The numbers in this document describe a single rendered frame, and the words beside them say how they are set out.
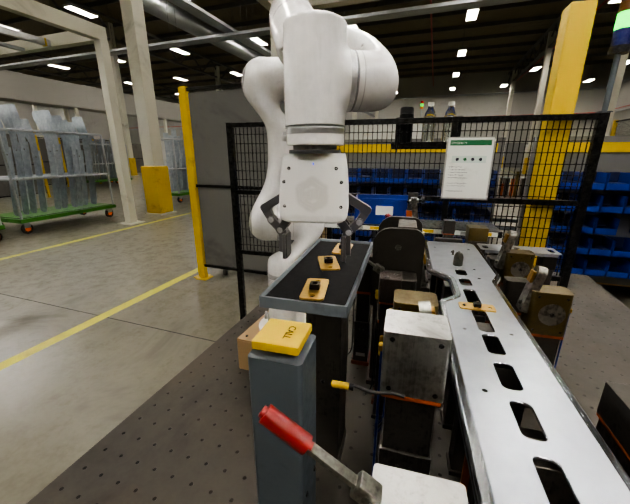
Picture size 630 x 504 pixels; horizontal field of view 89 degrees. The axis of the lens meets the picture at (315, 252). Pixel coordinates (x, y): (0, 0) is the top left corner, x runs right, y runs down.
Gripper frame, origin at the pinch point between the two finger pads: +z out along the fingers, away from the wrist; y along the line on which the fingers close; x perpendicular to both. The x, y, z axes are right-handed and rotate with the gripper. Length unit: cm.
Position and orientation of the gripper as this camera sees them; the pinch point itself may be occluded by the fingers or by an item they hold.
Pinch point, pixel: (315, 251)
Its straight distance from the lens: 51.2
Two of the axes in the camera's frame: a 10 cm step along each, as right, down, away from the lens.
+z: 0.0, 9.6, 2.9
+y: 9.9, 0.4, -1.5
